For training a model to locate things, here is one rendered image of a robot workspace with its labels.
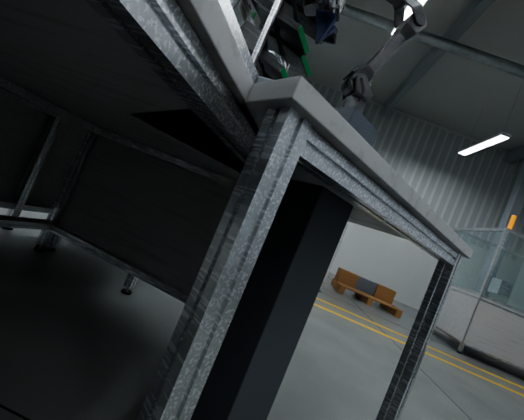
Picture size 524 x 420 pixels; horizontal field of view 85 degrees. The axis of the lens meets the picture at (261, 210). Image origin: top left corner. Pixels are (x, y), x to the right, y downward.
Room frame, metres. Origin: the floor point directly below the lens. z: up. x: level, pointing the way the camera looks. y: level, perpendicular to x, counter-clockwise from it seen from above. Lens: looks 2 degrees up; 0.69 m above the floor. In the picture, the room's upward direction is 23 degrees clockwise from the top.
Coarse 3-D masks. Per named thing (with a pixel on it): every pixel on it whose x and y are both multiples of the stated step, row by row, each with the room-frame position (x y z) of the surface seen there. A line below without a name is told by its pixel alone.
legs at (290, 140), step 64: (256, 192) 0.35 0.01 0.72; (320, 192) 0.73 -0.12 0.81; (384, 192) 0.53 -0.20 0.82; (256, 256) 0.37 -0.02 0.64; (320, 256) 0.79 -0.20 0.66; (448, 256) 0.83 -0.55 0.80; (192, 320) 0.36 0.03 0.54; (256, 320) 0.76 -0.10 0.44; (192, 384) 0.36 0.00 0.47; (256, 384) 0.76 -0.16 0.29
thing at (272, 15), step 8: (232, 0) 1.04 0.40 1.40; (280, 0) 1.00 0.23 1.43; (232, 8) 1.05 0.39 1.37; (272, 8) 1.00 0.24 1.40; (272, 16) 1.00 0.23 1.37; (272, 24) 1.02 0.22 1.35; (264, 32) 1.00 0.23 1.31; (264, 40) 1.00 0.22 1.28; (256, 48) 1.00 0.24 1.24; (256, 56) 1.00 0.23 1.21; (288, 64) 1.32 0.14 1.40
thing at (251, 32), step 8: (248, 24) 1.07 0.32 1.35; (248, 32) 1.06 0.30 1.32; (256, 32) 1.05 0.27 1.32; (248, 40) 1.06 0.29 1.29; (256, 40) 1.04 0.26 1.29; (248, 48) 1.07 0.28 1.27; (264, 48) 1.02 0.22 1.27; (264, 56) 1.02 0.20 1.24; (272, 56) 1.16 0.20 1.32; (256, 64) 1.18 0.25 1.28; (264, 64) 1.07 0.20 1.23; (272, 64) 1.00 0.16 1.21; (280, 64) 0.99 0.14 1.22; (272, 72) 1.07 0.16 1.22; (280, 72) 0.99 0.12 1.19
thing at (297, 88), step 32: (256, 96) 0.38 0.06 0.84; (288, 96) 0.33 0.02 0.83; (320, 96) 0.35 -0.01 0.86; (192, 128) 0.70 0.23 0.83; (320, 128) 0.37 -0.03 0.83; (352, 128) 0.40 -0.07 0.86; (224, 160) 0.99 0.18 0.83; (352, 160) 0.44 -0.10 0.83; (384, 160) 0.47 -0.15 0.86; (416, 192) 0.56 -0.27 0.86; (384, 224) 0.93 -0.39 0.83
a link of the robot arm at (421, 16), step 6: (390, 0) 0.85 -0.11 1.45; (396, 0) 0.84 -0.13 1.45; (402, 0) 0.83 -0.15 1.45; (408, 0) 0.82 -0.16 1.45; (414, 0) 0.82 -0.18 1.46; (396, 6) 0.86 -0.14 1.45; (402, 6) 0.85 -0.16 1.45; (408, 6) 0.82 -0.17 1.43; (414, 6) 0.81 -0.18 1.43; (420, 6) 0.81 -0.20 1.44; (396, 12) 0.87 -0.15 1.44; (402, 12) 0.88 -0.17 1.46; (414, 12) 0.81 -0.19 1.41; (420, 12) 0.81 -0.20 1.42; (396, 18) 0.88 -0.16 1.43; (402, 18) 0.89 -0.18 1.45; (414, 18) 0.82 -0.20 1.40; (420, 18) 0.82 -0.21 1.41; (426, 18) 0.82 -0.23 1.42; (396, 24) 0.89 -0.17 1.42; (420, 24) 0.82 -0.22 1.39
